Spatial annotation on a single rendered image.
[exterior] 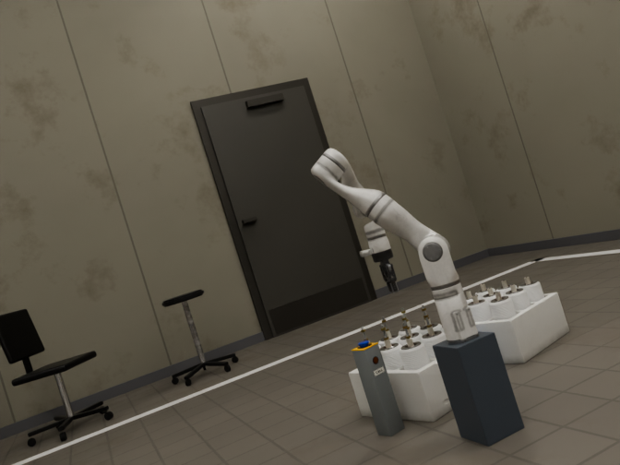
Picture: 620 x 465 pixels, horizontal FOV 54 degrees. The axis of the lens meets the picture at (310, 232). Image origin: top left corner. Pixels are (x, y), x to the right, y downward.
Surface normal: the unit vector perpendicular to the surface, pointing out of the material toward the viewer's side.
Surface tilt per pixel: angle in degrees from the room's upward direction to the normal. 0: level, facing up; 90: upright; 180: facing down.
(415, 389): 90
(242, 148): 90
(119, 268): 90
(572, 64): 90
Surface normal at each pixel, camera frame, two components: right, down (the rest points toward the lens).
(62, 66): 0.35, -0.12
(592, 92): -0.89, 0.28
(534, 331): 0.61, -0.20
